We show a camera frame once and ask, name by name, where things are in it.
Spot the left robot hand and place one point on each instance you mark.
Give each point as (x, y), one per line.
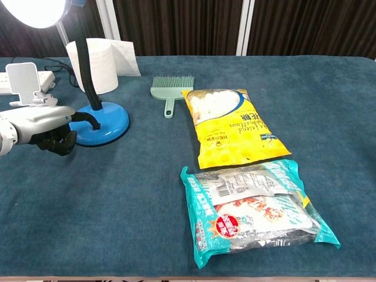
(41, 120)

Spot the blue desk lamp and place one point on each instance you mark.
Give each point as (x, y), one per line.
(113, 117)

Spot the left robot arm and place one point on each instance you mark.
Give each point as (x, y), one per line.
(6, 138)

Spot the white power strip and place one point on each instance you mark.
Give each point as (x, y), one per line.
(45, 79)

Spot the white phone stand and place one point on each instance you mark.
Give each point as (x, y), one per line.
(23, 82)

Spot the white toilet paper roll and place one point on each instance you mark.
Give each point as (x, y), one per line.
(102, 67)

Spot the dark teal tablecloth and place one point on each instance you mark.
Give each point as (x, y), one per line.
(117, 191)

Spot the green hand brush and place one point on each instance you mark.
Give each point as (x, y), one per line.
(170, 88)

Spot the yellow marshmallow bag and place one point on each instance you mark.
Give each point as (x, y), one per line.
(232, 132)

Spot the teal instant noodle pack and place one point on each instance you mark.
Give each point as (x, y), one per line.
(252, 211)

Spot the thin grey partition post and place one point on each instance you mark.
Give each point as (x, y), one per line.
(62, 36)

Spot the white partition frame post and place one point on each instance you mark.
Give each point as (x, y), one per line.
(107, 20)
(244, 26)

